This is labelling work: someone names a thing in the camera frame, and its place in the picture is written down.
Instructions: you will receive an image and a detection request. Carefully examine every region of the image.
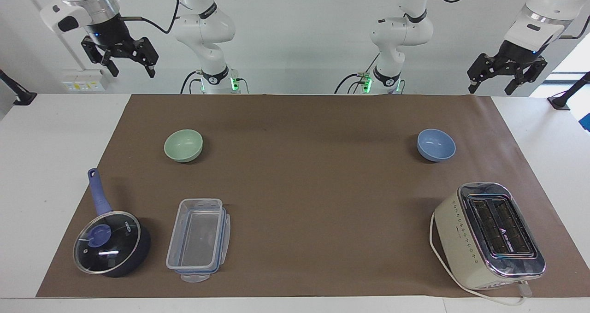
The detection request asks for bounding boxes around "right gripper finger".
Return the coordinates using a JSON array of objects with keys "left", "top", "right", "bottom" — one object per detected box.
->
[
  {"left": 124, "top": 37, "right": 160, "bottom": 79},
  {"left": 82, "top": 36, "right": 120, "bottom": 78}
]

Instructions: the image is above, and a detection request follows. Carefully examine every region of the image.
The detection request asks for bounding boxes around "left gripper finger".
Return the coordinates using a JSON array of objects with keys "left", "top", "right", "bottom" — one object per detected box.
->
[
  {"left": 504, "top": 58, "right": 549, "bottom": 96},
  {"left": 466, "top": 52, "right": 501, "bottom": 94}
]

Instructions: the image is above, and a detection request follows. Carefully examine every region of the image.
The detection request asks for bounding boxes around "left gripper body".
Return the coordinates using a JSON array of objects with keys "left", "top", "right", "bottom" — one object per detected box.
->
[{"left": 495, "top": 40, "right": 545, "bottom": 72}]

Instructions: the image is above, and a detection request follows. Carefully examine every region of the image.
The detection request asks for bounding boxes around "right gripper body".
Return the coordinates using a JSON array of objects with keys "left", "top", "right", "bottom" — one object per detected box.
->
[{"left": 86, "top": 12, "right": 137, "bottom": 52}]

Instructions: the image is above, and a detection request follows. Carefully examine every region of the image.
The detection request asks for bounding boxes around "blue bowl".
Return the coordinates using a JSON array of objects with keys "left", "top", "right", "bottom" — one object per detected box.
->
[{"left": 416, "top": 128, "right": 457, "bottom": 162}]

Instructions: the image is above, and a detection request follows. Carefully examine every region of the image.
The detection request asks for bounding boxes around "green bowl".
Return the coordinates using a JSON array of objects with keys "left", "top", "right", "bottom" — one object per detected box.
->
[{"left": 164, "top": 129, "right": 204, "bottom": 163}]

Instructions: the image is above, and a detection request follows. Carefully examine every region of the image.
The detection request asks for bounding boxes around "black stand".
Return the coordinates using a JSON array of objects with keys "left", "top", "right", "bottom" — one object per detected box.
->
[
  {"left": 0, "top": 69, "right": 38, "bottom": 106},
  {"left": 547, "top": 71, "right": 590, "bottom": 110}
]

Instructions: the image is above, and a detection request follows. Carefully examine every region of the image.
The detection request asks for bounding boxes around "cream and chrome toaster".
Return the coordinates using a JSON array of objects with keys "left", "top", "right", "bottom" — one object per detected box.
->
[{"left": 433, "top": 182, "right": 547, "bottom": 291}]

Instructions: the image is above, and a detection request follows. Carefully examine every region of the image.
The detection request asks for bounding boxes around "glass lid with blue knob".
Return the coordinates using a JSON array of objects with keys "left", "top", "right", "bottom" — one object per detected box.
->
[{"left": 73, "top": 211, "right": 141, "bottom": 275}]

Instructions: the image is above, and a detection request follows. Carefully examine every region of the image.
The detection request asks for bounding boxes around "clear plastic food container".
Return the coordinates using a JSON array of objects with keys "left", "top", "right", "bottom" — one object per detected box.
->
[{"left": 165, "top": 198, "right": 231, "bottom": 283}]

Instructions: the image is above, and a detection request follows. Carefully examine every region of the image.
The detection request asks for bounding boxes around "dark blue saucepan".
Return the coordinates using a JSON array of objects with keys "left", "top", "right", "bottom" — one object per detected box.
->
[{"left": 74, "top": 168, "right": 152, "bottom": 278}]

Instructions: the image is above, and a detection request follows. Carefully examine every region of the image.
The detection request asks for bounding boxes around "white wall socket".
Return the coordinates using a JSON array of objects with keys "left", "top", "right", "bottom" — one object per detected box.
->
[{"left": 62, "top": 69, "right": 105, "bottom": 93}]

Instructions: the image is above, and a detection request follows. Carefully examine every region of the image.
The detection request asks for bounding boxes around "white toaster cable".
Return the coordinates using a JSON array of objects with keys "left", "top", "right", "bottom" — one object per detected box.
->
[{"left": 429, "top": 211, "right": 533, "bottom": 307}]

